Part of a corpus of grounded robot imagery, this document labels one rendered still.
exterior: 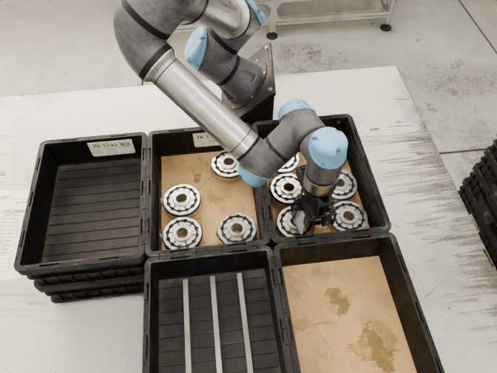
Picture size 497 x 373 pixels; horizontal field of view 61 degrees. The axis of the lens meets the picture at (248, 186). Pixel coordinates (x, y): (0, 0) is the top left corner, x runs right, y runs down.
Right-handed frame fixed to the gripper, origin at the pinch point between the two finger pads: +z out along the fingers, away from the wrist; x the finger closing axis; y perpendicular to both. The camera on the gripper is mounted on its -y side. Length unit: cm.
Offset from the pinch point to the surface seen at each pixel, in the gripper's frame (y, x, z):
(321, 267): 13.0, 0.0, 1.9
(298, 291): 17.7, -7.5, 1.9
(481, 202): -21, 93, 56
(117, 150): -34, -48, -3
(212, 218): -7.4, -24.5, 1.9
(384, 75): -65, 55, 15
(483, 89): -111, 162, 85
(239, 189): -15.2, -15.3, 1.9
